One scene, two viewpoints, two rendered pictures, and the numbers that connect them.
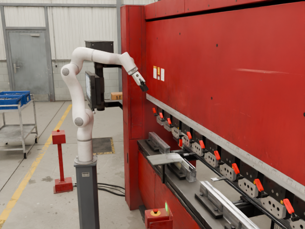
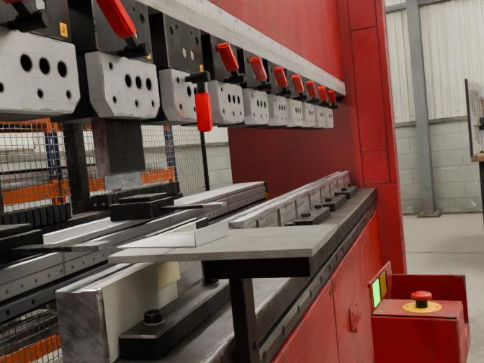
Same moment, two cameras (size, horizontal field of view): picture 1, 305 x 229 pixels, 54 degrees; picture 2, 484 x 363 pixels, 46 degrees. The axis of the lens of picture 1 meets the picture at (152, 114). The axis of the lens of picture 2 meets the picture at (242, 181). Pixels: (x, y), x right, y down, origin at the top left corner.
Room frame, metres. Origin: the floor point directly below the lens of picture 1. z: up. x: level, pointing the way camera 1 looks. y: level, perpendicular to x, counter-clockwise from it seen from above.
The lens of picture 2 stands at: (2.96, 0.37, 1.11)
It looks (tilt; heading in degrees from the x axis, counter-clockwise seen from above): 3 degrees down; 217
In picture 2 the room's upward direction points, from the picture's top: 6 degrees counter-clockwise
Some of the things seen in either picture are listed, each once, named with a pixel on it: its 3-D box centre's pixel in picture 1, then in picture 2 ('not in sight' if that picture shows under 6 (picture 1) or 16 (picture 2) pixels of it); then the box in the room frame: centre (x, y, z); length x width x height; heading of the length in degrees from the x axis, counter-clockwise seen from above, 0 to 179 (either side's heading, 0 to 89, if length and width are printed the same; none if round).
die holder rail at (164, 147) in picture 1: (159, 143); not in sight; (2.94, -0.07, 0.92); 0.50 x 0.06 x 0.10; 19
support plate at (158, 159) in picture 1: (164, 158); (228, 243); (2.37, -0.10, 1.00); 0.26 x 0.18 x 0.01; 109
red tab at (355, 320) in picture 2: not in sight; (356, 312); (1.40, -0.42, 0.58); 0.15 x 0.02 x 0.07; 19
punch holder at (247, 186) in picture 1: (253, 177); (281, 100); (1.50, -0.55, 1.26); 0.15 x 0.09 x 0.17; 19
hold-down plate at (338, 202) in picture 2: not in sight; (333, 202); (1.07, -0.64, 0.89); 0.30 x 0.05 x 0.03; 19
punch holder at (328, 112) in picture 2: not in sight; (318, 108); (0.93, -0.74, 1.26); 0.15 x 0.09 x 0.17; 19
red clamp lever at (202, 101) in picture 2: (181, 140); (199, 102); (2.25, -0.23, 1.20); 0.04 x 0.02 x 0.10; 109
